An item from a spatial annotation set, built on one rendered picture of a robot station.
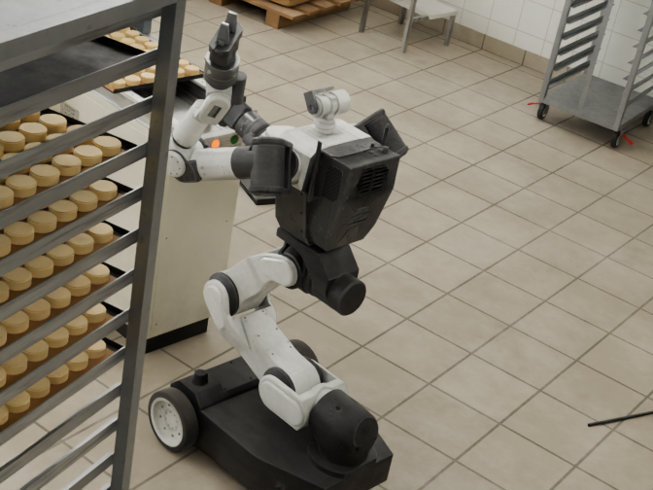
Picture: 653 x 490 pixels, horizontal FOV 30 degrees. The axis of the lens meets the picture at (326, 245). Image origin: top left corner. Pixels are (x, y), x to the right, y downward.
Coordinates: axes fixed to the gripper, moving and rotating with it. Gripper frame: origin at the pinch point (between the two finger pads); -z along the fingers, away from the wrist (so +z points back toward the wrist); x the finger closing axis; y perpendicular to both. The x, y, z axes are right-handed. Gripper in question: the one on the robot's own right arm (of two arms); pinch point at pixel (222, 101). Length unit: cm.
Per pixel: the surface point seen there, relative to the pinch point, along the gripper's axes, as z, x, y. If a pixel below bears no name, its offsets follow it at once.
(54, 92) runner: 73, -19, -175
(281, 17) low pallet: -183, 3, 325
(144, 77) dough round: -33.5, 12.9, 8.2
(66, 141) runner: 75, -12, -168
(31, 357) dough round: 83, 28, -149
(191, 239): 8, 47, 25
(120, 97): -31.5, 21.6, 0.3
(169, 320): 15, 77, 33
